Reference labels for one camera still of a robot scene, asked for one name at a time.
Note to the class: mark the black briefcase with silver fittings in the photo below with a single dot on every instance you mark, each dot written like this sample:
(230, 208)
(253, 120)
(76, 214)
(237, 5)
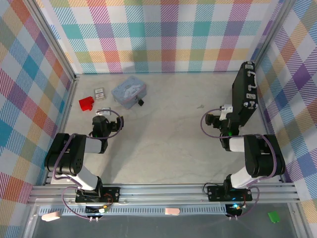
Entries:
(241, 94)

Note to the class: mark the aluminium front rail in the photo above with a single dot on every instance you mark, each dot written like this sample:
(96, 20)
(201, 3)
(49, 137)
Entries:
(161, 192)

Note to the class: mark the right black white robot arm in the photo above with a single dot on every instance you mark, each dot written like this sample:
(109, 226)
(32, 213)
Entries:
(262, 158)

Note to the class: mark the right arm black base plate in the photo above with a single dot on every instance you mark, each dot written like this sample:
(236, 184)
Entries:
(216, 193)

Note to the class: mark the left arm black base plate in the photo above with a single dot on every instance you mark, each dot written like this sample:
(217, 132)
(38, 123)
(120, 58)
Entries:
(111, 194)

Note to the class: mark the pink eraser left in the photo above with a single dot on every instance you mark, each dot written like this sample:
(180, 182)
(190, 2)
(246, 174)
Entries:
(50, 216)

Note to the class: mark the red plastic block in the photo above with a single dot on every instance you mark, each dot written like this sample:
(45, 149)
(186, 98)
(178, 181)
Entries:
(85, 104)

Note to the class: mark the pink eraser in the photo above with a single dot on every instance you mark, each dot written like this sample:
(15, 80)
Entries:
(50, 216)
(172, 211)

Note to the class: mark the aluminium frame post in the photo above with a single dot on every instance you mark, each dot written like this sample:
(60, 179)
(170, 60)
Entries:
(52, 39)
(272, 32)

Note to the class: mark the small white card box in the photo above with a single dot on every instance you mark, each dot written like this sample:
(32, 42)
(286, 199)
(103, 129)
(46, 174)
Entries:
(99, 94)

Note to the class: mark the green plastic piece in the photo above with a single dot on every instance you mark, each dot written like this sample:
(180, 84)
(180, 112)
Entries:
(274, 216)

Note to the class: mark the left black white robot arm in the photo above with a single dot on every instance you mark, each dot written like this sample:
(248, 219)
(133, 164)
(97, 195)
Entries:
(64, 158)

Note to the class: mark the pink eraser centre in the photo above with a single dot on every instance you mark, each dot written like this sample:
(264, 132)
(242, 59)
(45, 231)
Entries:
(172, 211)

